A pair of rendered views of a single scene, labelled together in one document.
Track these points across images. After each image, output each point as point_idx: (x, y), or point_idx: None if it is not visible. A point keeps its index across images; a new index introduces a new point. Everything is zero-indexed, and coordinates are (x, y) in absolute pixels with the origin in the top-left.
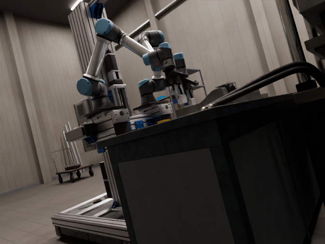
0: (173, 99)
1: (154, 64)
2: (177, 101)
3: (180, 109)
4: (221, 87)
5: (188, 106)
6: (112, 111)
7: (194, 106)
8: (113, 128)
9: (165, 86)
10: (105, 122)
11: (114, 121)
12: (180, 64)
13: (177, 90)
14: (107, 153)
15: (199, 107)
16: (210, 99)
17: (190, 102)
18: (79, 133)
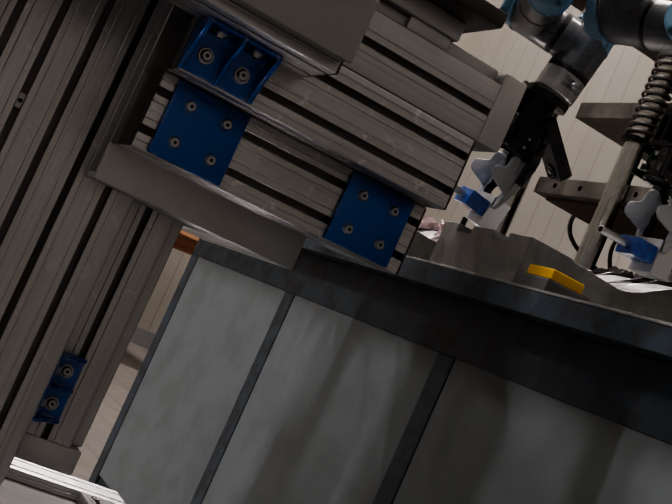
0: (644, 241)
1: (669, 49)
2: (651, 260)
3: (550, 252)
4: (670, 286)
5: (585, 270)
6: (521, 87)
7: (600, 286)
8: (464, 161)
9: (663, 173)
10: (431, 85)
11: (492, 139)
12: (592, 71)
13: (640, 207)
14: (104, 159)
15: (614, 303)
16: (659, 310)
17: (498, 215)
18: (329, 23)
